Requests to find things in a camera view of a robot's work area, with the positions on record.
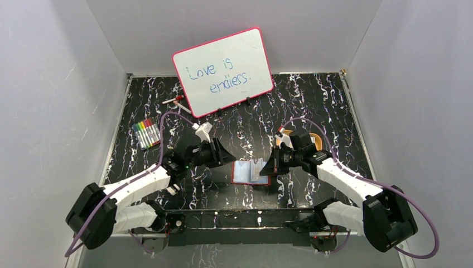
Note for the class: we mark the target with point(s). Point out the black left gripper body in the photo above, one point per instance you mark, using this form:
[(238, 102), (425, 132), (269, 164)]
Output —
[(215, 153)]

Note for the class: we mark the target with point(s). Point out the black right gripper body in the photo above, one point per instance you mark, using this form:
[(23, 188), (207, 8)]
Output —
[(283, 159)]

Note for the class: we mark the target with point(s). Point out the red card holder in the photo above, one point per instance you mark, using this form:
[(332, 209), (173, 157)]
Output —
[(241, 173)]

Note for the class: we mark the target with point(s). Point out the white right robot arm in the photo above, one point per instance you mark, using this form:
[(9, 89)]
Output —
[(378, 213)]

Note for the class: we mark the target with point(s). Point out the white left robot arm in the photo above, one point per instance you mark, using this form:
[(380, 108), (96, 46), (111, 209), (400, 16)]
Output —
[(101, 211)]

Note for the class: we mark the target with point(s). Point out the orange oval tray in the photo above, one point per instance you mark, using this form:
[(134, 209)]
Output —
[(317, 140)]

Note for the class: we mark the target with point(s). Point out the white marker pen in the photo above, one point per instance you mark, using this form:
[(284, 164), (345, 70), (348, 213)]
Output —
[(176, 103)]

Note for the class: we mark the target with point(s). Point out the red capped marker pen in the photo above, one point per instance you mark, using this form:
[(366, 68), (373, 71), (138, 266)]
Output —
[(177, 98)]

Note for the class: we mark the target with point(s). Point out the pack of coloured markers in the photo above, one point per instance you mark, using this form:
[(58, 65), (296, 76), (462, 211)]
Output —
[(147, 133)]

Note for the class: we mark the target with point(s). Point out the pink framed whiteboard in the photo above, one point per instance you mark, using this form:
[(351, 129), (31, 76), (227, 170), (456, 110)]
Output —
[(224, 72)]

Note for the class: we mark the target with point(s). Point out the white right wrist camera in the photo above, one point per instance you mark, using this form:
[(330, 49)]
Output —
[(282, 136)]

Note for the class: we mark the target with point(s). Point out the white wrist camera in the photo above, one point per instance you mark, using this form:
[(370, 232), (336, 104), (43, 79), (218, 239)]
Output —
[(202, 131), (282, 136)]

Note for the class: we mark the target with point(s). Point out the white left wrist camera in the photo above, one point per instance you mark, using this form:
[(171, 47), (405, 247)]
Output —
[(202, 131)]

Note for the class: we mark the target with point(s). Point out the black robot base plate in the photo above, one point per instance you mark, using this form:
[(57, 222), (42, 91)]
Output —
[(292, 226)]

